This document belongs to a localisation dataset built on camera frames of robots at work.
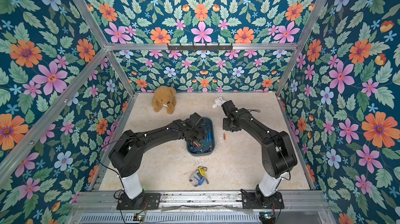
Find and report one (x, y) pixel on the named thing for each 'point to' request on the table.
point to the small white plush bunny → (219, 101)
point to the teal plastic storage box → (205, 146)
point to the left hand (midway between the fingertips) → (203, 135)
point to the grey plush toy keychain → (198, 176)
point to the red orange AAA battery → (224, 136)
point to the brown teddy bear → (164, 96)
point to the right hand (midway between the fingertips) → (229, 125)
